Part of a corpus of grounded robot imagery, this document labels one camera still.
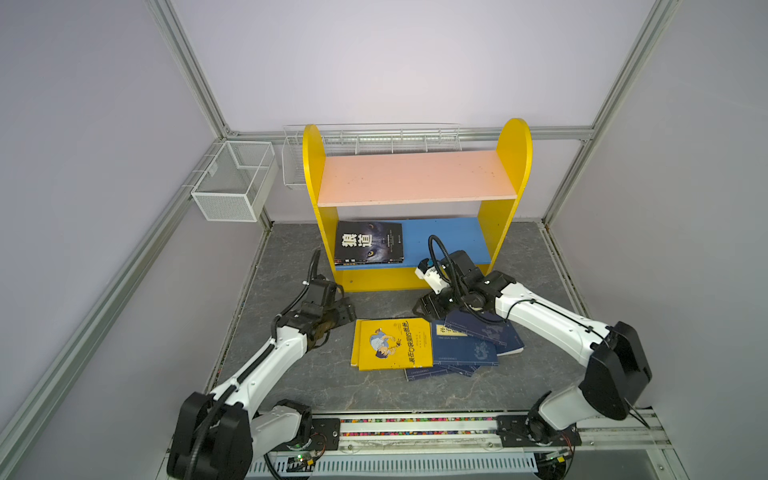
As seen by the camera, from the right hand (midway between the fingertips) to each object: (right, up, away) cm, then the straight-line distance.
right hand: (423, 306), depth 82 cm
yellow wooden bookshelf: (+17, +34, +41) cm, 56 cm away
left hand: (-22, -3, +4) cm, 23 cm away
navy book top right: (+23, -9, +5) cm, 25 cm away
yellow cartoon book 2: (-19, -13, +5) cm, 23 cm away
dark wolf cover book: (-16, +18, +10) cm, 26 cm away
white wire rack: (-24, +51, +12) cm, 58 cm away
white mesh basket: (-61, +39, +18) cm, 74 cm away
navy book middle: (+9, -12, +3) cm, 15 cm away
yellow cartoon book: (-7, -11, +3) cm, 14 cm away
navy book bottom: (+5, -18, 0) cm, 18 cm away
